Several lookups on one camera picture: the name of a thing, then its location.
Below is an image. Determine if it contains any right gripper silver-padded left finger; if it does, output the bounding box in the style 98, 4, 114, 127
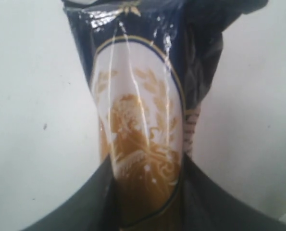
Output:
24, 157, 118, 231

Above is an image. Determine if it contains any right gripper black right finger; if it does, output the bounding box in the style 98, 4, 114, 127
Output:
174, 154, 286, 231

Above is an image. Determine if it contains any spaghetti pasta packet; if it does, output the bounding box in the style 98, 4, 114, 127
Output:
63, 0, 267, 231

